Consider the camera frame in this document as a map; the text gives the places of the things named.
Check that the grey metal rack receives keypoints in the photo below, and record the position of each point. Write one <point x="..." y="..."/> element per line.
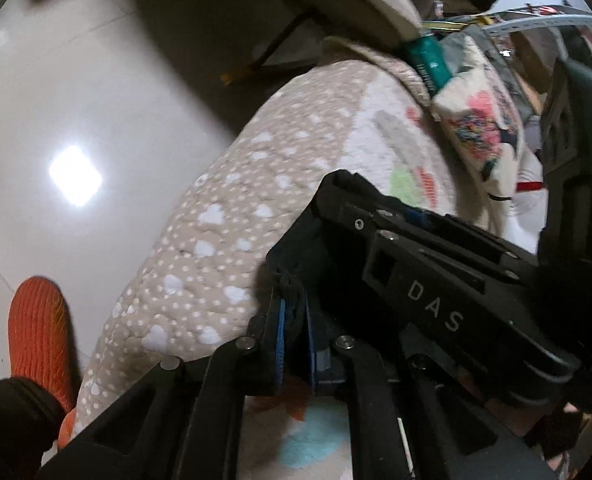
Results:
<point x="531" y="17"/>

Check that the person's orange sock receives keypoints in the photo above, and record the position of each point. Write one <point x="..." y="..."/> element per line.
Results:
<point x="38" y="330"/>

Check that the white printed pillow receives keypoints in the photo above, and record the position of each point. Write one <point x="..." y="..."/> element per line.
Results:
<point x="476" y="110"/>

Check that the black folding stand leg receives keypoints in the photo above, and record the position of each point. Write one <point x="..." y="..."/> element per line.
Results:
<point x="276" y="47"/>

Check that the beige dotted printed blanket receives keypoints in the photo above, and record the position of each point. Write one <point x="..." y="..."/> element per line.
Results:
<point x="216" y="240"/>

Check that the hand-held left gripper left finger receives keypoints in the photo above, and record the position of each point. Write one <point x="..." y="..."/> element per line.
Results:
<point x="279" y="340"/>

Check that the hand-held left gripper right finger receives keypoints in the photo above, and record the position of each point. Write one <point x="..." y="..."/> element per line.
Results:
<point x="310" y="355"/>

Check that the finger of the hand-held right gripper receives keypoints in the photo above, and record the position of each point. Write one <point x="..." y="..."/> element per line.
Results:
<point x="456" y="237"/>
<point x="426" y="295"/>

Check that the person's black trouser leg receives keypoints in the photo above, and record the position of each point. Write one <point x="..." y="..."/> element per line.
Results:
<point x="11" y="425"/>

